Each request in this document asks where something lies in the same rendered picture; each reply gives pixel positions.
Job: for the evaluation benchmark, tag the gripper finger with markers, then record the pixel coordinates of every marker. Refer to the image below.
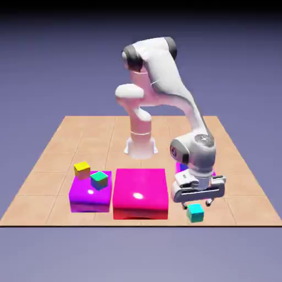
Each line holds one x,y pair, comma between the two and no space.
184,205
209,201

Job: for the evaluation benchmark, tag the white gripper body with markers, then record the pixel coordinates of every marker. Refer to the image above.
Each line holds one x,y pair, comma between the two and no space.
198,195

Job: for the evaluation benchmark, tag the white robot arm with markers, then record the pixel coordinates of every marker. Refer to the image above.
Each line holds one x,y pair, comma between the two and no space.
163,66

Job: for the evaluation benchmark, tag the small cyan cube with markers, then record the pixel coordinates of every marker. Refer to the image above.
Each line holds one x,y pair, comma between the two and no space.
195,213

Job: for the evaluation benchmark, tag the small blue cube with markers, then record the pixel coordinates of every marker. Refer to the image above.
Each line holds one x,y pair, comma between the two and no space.
183,167

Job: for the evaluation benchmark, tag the small green cube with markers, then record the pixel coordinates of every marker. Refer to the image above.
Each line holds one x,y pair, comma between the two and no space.
99,180

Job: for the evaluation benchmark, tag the small yellow cube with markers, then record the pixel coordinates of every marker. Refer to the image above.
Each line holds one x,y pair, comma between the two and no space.
81,170

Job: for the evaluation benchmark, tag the large magenta box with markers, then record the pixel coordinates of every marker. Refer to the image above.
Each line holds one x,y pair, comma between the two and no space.
177,169

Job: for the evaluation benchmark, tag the large pink box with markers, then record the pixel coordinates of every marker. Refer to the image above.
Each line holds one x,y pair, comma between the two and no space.
140,189

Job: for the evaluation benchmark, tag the large purple box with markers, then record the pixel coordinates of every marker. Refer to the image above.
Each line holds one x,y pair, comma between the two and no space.
88,198

